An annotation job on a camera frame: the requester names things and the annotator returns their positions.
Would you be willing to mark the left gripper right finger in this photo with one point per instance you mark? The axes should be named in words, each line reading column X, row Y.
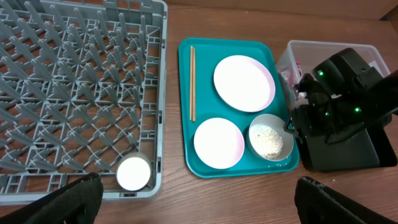
column 317, row 203

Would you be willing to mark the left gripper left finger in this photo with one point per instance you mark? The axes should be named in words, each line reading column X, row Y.
column 77, row 202

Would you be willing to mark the white cup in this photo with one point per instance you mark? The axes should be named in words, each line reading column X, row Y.
column 134, row 171

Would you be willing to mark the grey bowl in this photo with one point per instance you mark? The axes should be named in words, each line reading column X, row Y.
column 267, row 139

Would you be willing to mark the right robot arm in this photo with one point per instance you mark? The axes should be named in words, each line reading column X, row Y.
column 345, row 96

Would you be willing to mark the black tray bin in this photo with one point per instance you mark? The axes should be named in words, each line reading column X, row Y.
column 370, row 148

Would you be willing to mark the grey dish rack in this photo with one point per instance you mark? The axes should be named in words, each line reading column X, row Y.
column 82, row 85

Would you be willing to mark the teal serving tray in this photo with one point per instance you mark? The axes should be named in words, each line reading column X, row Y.
column 208, row 53

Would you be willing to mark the large white plate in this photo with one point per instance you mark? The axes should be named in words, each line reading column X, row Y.
column 244, row 83

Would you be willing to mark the clear plastic bin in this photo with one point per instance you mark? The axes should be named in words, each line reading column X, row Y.
column 309, row 54

